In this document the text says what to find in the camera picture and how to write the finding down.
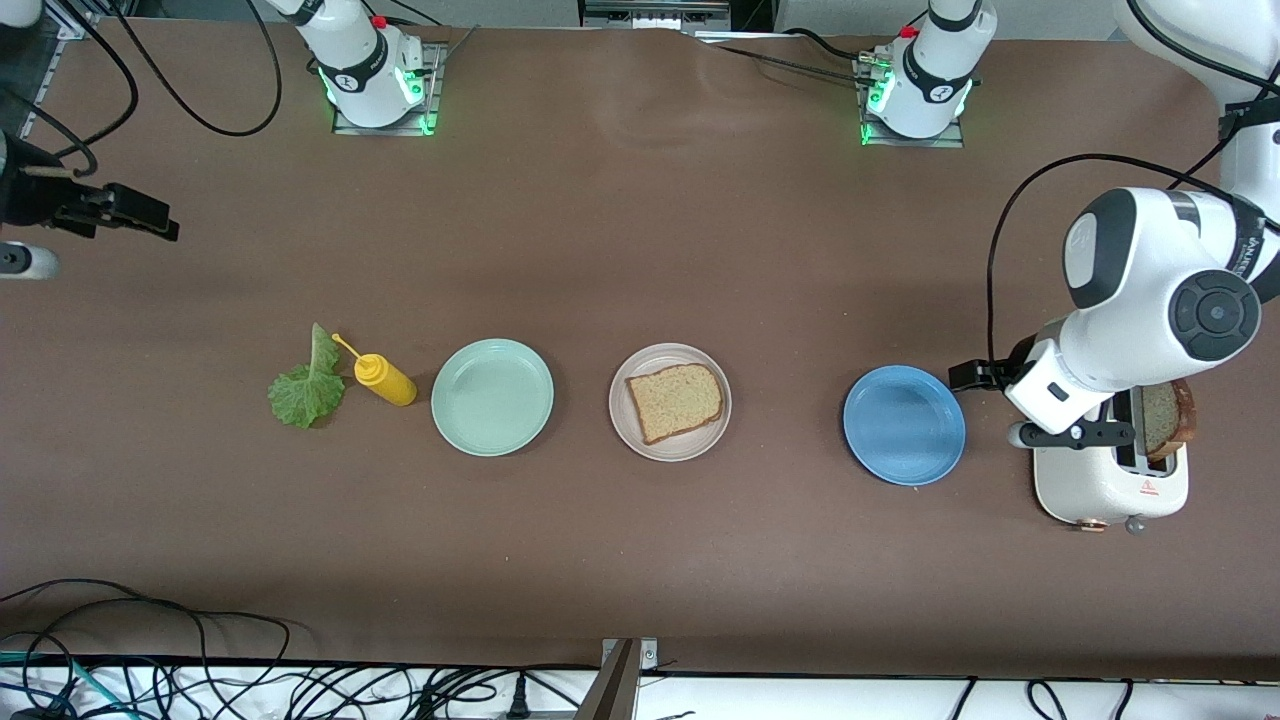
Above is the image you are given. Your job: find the green lettuce leaf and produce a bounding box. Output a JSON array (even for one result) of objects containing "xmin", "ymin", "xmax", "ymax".
[{"xmin": 267, "ymin": 322, "xmax": 348, "ymax": 429}]

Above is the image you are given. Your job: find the dark equipment box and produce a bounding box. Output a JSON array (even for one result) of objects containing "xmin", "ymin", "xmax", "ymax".
[{"xmin": 580, "ymin": 0, "xmax": 733, "ymax": 31}]

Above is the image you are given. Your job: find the beige plate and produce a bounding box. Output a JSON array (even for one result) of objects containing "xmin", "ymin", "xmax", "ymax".
[{"xmin": 608, "ymin": 343, "xmax": 733, "ymax": 463}]

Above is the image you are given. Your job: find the mint green plate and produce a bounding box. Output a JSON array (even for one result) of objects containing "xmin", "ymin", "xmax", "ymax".
[{"xmin": 431, "ymin": 338, "xmax": 555, "ymax": 458}]

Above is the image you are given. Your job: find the aluminium frame rack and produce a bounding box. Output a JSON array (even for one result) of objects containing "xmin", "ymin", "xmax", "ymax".
[{"xmin": 0, "ymin": 0, "xmax": 101, "ymax": 141}]

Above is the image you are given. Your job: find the yellow mustard squeeze bottle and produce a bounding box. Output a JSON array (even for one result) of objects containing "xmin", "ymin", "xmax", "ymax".
[{"xmin": 332, "ymin": 333, "xmax": 419, "ymax": 408}]

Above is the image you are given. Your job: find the long black cable loop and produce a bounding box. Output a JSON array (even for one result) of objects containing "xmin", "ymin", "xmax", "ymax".
[{"xmin": 0, "ymin": 578, "xmax": 293, "ymax": 666}]

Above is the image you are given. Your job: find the blue plate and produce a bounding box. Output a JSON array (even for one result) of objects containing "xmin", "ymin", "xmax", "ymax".
[{"xmin": 843, "ymin": 365, "xmax": 967, "ymax": 488}]

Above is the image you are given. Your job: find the black cable tangle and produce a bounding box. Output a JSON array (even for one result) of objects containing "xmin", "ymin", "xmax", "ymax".
[{"xmin": 0, "ymin": 600, "xmax": 601, "ymax": 720}]

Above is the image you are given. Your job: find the teal cable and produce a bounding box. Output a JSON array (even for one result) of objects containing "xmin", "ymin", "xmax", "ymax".
[{"xmin": 0, "ymin": 650, "xmax": 109, "ymax": 715}]

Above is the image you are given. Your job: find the brown bread slice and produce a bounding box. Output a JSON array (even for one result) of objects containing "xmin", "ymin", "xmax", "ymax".
[
  {"xmin": 625, "ymin": 362, "xmax": 725, "ymax": 447},
  {"xmin": 1140, "ymin": 378, "xmax": 1198, "ymax": 462}
]

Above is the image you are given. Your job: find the white toaster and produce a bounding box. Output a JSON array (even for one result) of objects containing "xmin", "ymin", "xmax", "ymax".
[{"xmin": 1033, "ymin": 383, "xmax": 1193, "ymax": 537}]

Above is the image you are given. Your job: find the aluminium profile bracket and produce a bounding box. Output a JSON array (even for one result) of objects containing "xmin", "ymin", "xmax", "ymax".
[{"xmin": 575, "ymin": 638, "xmax": 659, "ymax": 720}]

